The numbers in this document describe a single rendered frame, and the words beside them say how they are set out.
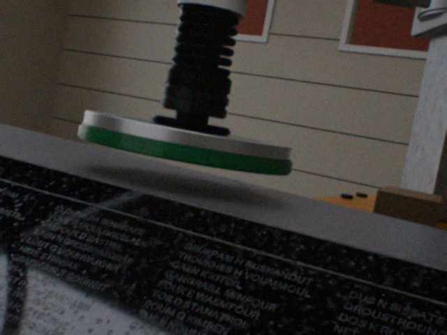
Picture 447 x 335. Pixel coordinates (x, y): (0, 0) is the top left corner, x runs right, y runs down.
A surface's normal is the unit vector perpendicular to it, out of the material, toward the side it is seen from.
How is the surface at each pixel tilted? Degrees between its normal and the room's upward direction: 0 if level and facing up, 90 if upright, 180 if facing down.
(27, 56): 90
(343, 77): 90
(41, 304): 45
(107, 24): 90
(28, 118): 90
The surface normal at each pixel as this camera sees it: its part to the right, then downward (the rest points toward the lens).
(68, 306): -0.20, -0.71
